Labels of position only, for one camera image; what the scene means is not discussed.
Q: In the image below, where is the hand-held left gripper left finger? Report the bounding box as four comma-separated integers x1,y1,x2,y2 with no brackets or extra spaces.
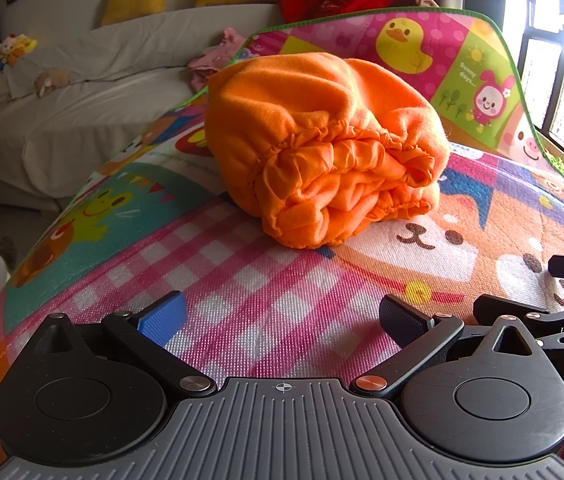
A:
32,290,217,400

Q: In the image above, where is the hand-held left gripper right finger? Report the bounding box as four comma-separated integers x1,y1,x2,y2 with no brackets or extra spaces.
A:
354,294,545,401

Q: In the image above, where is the orange garment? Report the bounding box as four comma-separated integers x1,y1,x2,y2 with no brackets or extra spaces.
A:
204,52,451,250

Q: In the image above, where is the colourful printed play mat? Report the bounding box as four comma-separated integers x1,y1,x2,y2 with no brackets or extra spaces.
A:
0,6,564,477

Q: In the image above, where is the window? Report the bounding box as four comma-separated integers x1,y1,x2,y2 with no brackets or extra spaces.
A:
506,0,564,187

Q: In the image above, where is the white sofa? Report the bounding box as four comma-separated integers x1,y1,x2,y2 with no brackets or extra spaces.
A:
0,2,283,212

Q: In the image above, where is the brown plush toy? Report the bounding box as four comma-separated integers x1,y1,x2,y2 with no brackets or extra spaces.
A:
33,67,72,99

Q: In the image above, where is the pink cloth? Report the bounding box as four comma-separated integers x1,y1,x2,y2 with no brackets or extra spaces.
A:
187,27,245,92

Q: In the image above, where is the yellow plush doll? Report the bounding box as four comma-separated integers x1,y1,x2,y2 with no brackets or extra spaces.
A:
0,33,38,69

